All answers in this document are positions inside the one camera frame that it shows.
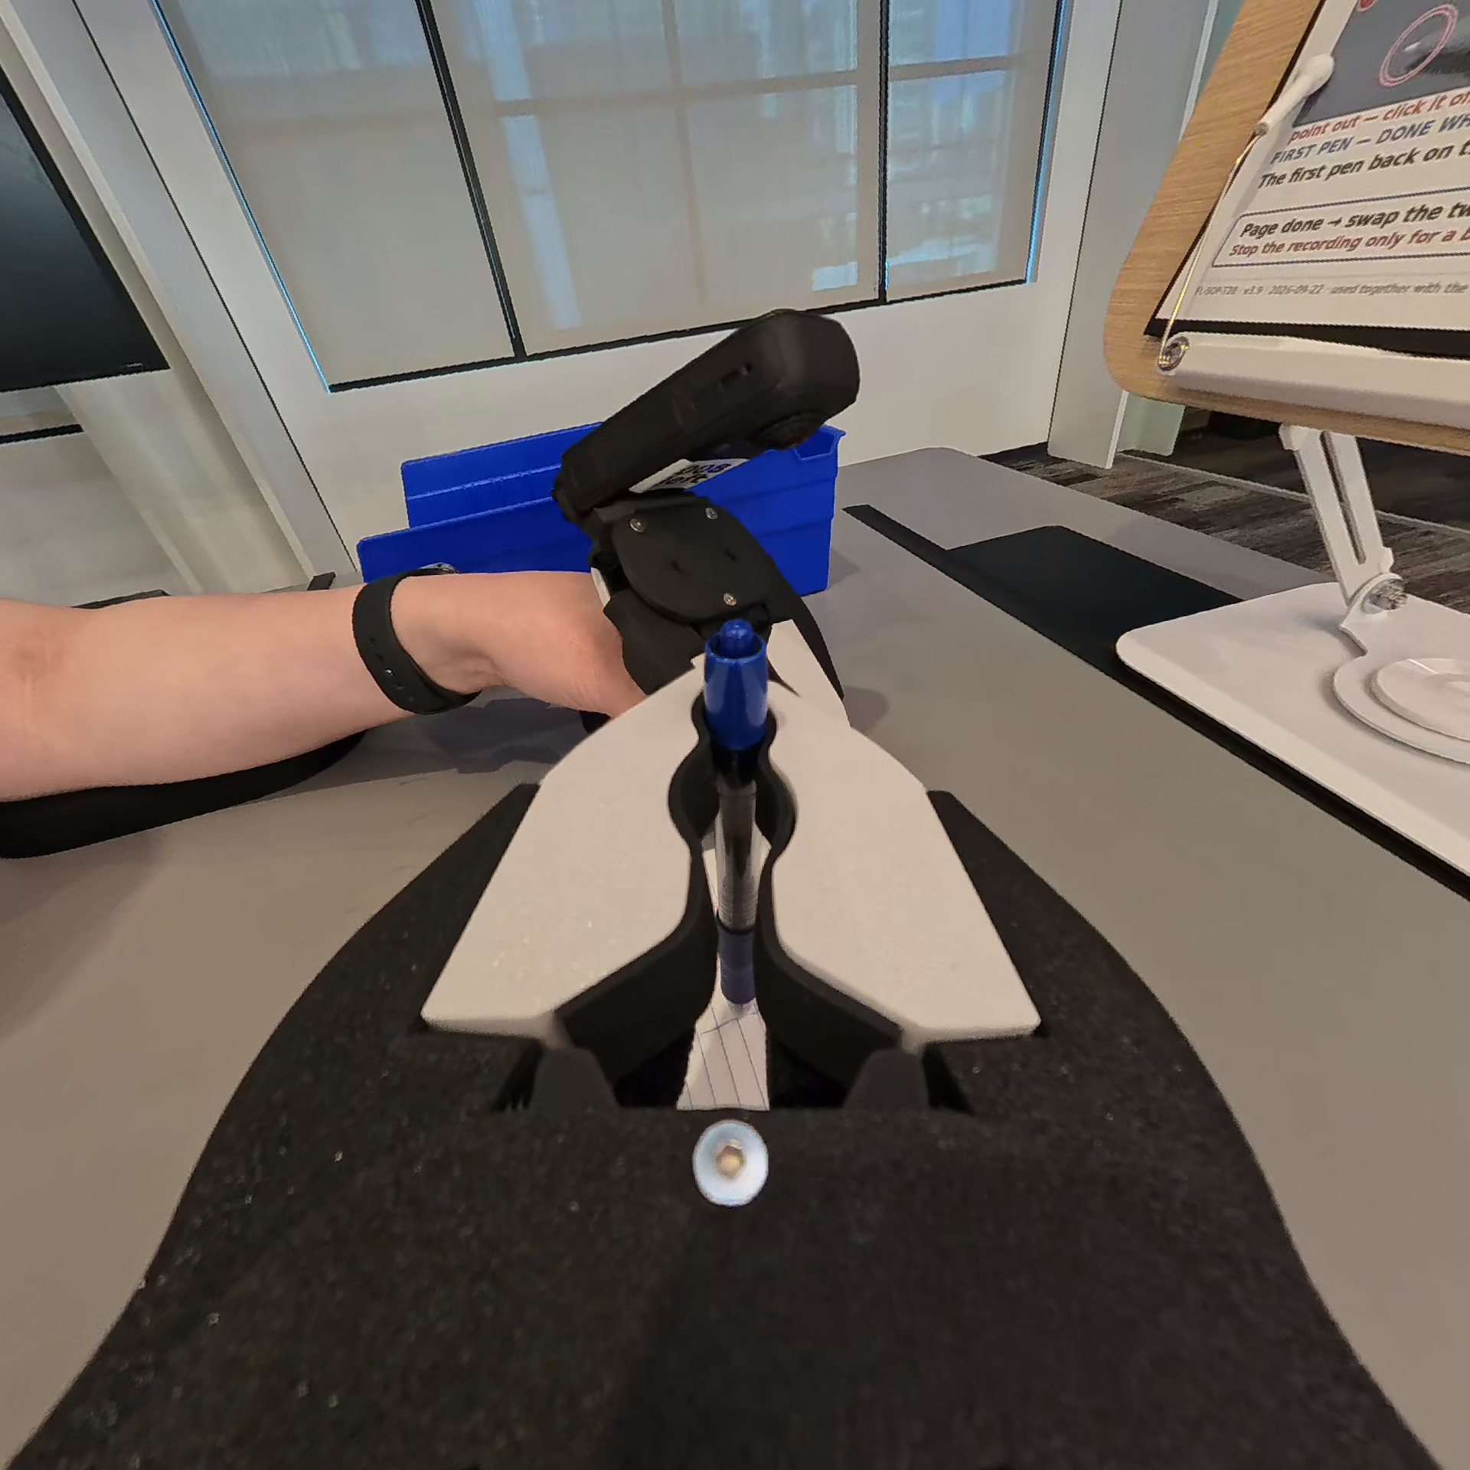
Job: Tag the black flat screen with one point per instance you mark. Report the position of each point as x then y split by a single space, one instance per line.
58 275

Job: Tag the person's left hand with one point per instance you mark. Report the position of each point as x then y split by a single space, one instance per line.
517 632

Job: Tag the black rectangular desk mat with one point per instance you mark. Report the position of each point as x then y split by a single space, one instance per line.
1091 585

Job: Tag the blue plastic bin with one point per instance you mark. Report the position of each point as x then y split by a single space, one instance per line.
482 506

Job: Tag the instruction sheet on stand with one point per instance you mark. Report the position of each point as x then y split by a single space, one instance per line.
1161 230

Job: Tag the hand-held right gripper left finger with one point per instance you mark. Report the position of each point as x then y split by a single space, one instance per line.
574 896

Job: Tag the black wristband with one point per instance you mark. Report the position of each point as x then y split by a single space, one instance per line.
385 672

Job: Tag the printed instruction sheet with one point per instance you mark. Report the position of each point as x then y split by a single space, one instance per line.
1355 207

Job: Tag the person's left forearm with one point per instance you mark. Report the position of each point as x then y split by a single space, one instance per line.
172 690

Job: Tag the large window with shade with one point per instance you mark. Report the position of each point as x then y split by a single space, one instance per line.
690 172

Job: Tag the white lined notepad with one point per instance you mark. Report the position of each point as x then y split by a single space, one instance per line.
730 1068

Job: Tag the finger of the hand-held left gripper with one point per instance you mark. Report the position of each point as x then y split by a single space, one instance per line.
825 713

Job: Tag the blue retractable pen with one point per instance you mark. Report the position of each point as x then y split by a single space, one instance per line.
735 690

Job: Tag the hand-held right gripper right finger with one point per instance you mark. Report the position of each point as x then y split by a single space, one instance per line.
896 907

